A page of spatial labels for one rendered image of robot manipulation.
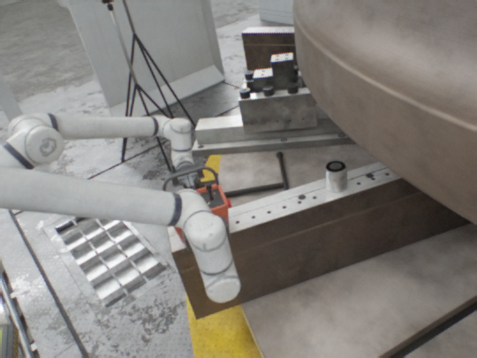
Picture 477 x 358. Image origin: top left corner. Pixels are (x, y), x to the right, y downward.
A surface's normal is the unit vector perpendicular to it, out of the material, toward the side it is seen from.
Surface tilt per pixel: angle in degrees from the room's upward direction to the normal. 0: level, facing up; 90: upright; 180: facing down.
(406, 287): 0
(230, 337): 0
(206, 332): 0
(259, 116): 90
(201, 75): 37
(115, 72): 90
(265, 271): 90
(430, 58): 62
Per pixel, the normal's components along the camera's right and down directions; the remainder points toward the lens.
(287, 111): -0.09, 0.59
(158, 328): -0.15, -0.80
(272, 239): 0.29, 0.52
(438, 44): -0.91, 0.07
